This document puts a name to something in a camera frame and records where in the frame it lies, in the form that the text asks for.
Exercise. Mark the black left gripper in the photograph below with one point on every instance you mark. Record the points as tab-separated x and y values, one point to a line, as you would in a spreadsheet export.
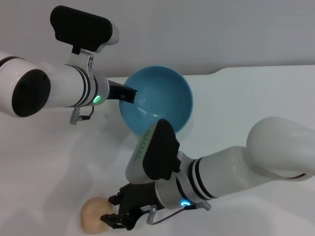
113	91

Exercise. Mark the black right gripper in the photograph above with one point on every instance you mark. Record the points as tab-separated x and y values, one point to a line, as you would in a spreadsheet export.
137	196

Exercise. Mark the beige egg yolk pastry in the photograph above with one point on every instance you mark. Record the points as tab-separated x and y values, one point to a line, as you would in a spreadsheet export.
94	214

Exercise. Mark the blue bowl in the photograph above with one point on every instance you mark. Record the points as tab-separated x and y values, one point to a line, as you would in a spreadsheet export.
160	93

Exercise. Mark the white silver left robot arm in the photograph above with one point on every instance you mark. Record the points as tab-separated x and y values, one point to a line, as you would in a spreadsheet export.
64	88

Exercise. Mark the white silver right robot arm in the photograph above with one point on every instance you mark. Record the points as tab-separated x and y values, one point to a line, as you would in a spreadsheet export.
233	167

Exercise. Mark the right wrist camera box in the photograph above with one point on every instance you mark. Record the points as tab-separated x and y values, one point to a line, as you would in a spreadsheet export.
162	152

